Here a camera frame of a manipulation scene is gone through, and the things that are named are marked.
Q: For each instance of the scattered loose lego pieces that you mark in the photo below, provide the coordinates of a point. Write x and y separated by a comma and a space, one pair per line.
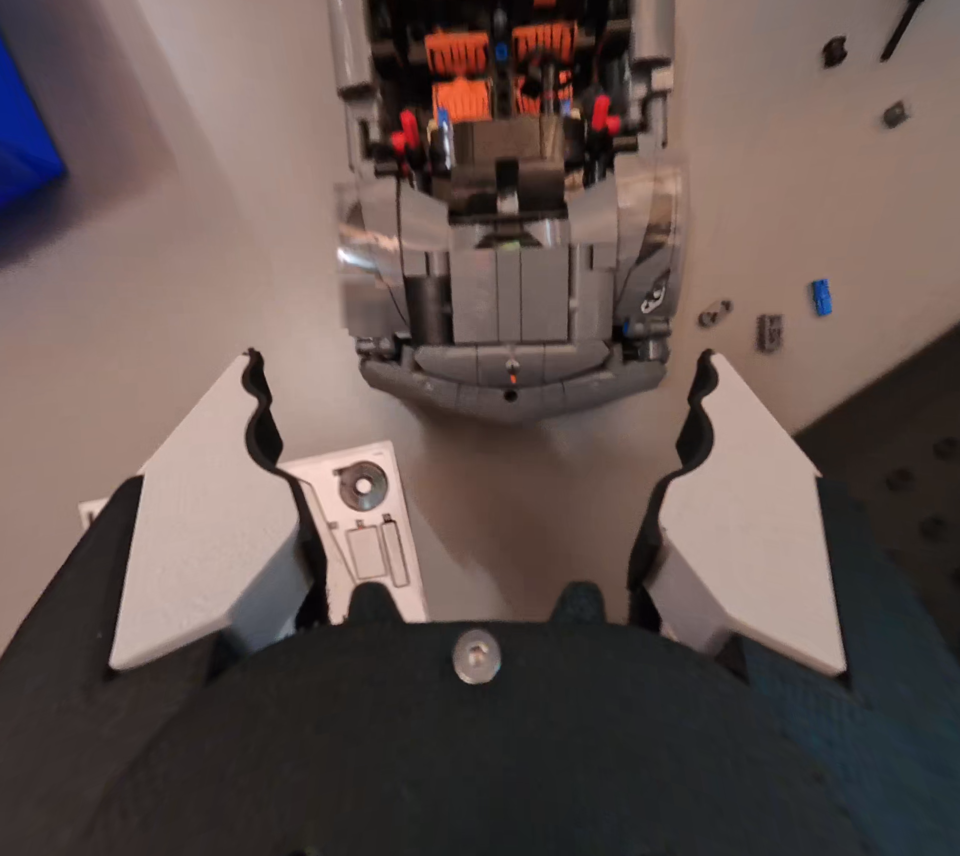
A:
821, 297

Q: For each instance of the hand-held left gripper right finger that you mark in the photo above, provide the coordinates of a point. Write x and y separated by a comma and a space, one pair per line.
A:
757, 541

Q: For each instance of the grey lego car model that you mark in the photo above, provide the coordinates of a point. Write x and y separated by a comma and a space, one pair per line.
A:
510, 301

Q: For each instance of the black perforated mat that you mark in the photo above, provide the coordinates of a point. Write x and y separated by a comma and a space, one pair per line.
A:
900, 458

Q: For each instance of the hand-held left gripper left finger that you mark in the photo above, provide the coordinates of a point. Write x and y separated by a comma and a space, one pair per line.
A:
202, 533

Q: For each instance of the blue plastic bin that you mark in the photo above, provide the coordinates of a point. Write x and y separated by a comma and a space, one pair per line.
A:
22, 143

